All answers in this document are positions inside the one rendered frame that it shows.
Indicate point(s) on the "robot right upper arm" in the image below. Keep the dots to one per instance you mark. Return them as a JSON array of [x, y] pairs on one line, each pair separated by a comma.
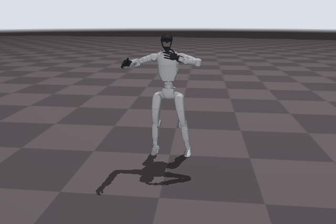
[[151, 57]]

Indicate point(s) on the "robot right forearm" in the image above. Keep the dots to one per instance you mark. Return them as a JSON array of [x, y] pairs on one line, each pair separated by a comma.
[[134, 62]]

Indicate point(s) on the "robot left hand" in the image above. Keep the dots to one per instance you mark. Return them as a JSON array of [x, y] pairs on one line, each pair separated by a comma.
[[173, 55]]

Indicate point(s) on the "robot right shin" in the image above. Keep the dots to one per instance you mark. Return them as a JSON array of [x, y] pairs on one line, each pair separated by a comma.
[[155, 134]]

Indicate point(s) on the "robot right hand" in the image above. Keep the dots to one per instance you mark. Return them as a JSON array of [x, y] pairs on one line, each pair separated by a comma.
[[126, 63]]

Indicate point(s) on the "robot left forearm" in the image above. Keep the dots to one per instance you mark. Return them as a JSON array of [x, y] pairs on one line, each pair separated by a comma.
[[189, 61]]

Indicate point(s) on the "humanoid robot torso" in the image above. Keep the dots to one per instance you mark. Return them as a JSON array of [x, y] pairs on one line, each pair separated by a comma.
[[168, 70]]

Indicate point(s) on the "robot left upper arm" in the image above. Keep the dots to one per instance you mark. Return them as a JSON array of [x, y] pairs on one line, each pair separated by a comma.
[[198, 63]]

